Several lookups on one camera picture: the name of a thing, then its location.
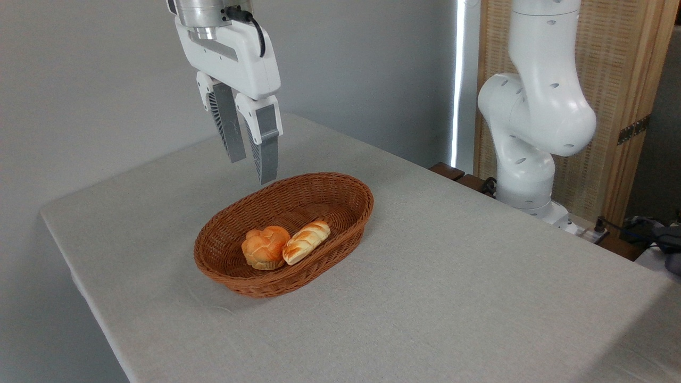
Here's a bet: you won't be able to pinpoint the wooden rattan folding screen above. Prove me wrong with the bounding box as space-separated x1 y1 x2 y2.
474 0 680 229

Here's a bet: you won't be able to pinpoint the round orange bread roll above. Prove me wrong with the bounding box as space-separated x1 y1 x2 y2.
242 226 292 271

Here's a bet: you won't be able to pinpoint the dark metal screen hinge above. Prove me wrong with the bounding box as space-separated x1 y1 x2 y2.
617 114 651 145

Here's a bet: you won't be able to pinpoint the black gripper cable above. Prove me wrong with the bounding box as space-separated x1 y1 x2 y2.
226 6 266 57

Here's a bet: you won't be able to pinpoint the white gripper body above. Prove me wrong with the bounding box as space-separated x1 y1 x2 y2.
175 16 281 101

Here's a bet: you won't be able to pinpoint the dark bag and cables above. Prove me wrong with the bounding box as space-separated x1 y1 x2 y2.
620 214 681 276

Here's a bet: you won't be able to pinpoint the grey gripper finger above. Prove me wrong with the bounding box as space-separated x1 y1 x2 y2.
196 71 247 163
235 93 283 185

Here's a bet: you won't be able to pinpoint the grey tablecloth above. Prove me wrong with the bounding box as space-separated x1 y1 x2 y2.
40 112 681 383

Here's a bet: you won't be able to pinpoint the dark brown wooden block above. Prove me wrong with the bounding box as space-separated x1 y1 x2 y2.
429 162 466 181
456 174 487 194

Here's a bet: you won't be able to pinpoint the long braided bread loaf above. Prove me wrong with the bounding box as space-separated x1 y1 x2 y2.
282 221 331 265

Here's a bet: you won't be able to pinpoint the brown wicker basket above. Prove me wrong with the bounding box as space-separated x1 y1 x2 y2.
194 172 374 298

